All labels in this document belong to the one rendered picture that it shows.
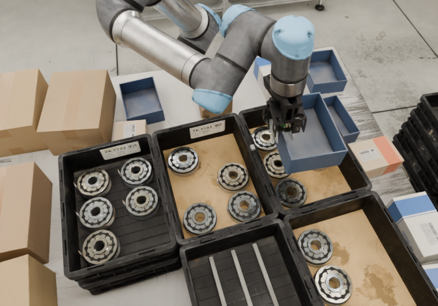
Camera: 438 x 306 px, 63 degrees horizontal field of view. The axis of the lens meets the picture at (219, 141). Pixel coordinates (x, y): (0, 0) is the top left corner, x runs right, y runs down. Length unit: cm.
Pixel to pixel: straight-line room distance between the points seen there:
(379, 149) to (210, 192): 66
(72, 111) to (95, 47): 166
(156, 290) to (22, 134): 75
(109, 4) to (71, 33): 230
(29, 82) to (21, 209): 55
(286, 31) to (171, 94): 101
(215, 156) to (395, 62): 207
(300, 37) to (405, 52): 254
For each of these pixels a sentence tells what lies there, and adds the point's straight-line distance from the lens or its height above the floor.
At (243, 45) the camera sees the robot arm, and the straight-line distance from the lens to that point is 72.
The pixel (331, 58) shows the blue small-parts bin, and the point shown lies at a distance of 178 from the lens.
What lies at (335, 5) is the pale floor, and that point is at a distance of 345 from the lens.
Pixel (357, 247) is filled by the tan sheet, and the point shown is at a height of 83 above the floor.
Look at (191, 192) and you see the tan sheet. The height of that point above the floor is 83.
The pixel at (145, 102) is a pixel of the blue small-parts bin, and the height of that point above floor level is 70.
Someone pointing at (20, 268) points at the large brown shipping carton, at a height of 90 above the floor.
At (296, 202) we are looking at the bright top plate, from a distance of 115.
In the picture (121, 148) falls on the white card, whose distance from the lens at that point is 122.
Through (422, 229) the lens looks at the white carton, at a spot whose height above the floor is 79.
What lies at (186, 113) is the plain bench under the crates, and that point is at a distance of 153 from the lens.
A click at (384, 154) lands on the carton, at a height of 77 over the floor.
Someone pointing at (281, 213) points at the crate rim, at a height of 93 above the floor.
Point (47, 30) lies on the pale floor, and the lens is 336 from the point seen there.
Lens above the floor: 188
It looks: 56 degrees down
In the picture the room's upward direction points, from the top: 1 degrees counter-clockwise
